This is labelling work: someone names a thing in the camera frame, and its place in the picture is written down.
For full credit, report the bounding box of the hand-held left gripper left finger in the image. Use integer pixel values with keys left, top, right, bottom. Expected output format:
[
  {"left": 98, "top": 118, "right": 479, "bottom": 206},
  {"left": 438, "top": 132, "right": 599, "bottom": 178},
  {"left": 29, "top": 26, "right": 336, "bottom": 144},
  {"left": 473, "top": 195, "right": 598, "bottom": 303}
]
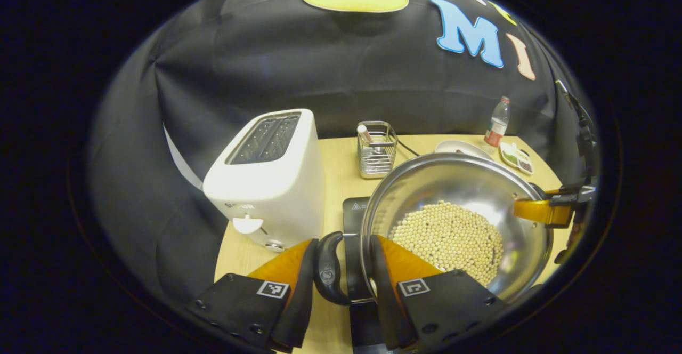
[{"left": 185, "top": 238, "right": 319, "bottom": 353}]

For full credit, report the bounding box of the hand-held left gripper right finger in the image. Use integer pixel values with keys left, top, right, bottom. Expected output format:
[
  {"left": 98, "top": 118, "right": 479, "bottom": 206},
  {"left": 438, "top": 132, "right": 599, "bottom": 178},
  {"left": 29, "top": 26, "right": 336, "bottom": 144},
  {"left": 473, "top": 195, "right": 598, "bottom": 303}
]
[{"left": 370, "top": 235, "right": 509, "bottom": 352}]

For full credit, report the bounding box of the black induction cooktop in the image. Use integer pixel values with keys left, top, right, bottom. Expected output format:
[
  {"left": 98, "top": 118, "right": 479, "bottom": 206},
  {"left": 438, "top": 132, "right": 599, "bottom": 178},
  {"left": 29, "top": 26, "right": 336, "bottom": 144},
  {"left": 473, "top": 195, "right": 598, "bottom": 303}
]
[{"left": 342, "top": 197, "right": 405, "bottom": 354}]

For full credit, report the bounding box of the pile of soybeans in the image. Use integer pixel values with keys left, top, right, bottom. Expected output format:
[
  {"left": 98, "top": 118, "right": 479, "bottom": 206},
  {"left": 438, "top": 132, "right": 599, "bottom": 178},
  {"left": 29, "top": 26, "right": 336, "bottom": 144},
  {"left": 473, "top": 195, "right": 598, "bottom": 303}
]
[{"left": 388, "top": 200, "right": 504, "bottom": 286}]

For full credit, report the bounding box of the steel pot with black handles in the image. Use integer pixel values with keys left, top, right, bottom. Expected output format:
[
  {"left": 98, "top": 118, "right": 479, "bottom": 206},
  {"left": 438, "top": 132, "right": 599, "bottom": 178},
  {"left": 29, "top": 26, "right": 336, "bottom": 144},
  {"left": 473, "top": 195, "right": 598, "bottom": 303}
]
[{"left": 313, "top": 152, "right": 555, "bottom": 307}]

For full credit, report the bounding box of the white divided dish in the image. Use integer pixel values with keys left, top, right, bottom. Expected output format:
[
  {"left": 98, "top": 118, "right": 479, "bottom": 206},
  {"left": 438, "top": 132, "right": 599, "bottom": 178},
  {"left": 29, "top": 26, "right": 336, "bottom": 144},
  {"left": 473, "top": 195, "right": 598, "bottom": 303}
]
[{"left": 499, "top": 141, "right": 535, "bottom": 176}]

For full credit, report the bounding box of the clear plastic water bottle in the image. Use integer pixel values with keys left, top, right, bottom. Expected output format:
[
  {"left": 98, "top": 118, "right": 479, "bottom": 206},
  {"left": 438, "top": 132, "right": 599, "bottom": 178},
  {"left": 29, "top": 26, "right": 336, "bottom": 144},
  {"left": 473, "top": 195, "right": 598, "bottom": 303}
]
[{"left": 483, "top": 96, "right": 511, "bottom": 148}]

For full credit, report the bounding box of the round white plate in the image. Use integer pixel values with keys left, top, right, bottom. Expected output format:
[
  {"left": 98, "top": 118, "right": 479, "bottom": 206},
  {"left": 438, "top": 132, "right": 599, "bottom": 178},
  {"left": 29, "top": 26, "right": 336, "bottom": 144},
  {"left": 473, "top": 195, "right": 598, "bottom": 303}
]
[{"left": 435, "top": 140, "right": 493, "bottom": 161}]

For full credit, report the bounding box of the white toaster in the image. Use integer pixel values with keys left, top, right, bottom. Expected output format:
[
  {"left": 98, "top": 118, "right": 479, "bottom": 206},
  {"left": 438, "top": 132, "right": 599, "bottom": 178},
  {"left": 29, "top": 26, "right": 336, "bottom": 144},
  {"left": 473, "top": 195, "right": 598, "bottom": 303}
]
[{"left": 203, "top": 109, "right": 326, "bottom": 252}]

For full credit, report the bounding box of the black backdrop cloth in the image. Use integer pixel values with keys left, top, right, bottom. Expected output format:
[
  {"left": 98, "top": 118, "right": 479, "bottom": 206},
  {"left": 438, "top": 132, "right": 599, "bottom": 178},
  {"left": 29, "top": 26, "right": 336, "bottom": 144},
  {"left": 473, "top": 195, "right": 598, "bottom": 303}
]
[{"left": 88, "top": 0, "right": 597, "bottom": 312}]

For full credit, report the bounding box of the wire utensil holder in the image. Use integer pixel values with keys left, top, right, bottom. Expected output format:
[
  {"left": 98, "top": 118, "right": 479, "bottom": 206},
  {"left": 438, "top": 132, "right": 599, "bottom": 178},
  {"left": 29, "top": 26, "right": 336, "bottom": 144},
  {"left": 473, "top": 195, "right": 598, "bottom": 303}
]
[{"left": 356, "top": 121, "right": 399, "bottom": 179}]

